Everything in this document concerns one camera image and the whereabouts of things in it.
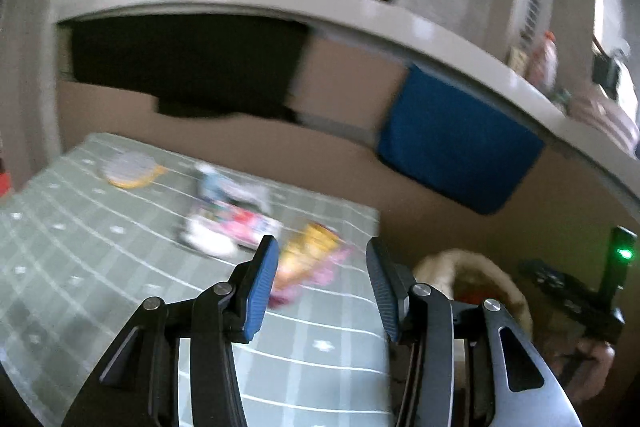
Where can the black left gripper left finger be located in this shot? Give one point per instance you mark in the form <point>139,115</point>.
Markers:
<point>135,383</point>

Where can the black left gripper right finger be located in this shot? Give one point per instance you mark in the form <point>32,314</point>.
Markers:
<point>508,383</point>

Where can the pink white snack wrapper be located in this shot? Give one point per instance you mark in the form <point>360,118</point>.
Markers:
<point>220,229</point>

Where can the yellow snack packet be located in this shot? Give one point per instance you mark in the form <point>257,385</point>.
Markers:
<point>304,253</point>

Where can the red paper cup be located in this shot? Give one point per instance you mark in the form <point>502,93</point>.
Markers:
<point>474,296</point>

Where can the beige trash bag bin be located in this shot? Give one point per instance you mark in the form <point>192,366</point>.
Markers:
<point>458,270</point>

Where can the white kitchen counter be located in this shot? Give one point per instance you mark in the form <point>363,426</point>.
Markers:
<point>399,31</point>

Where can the person's right hand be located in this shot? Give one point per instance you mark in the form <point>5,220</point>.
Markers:
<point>581,366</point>

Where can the green grid tablecloth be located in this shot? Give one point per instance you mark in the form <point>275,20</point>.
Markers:
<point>79,255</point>

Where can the pink stacked bowls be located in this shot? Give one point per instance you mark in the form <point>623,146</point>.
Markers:
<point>605,115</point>

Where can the blue hanging cloth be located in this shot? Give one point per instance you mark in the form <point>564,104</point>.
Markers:
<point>456,145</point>

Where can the white blue wrapper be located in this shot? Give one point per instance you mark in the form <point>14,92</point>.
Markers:
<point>214,186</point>

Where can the pink liquid bottle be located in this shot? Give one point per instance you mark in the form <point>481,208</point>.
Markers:
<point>542,65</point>

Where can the black hanging cloth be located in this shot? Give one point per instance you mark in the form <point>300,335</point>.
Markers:
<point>195,65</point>

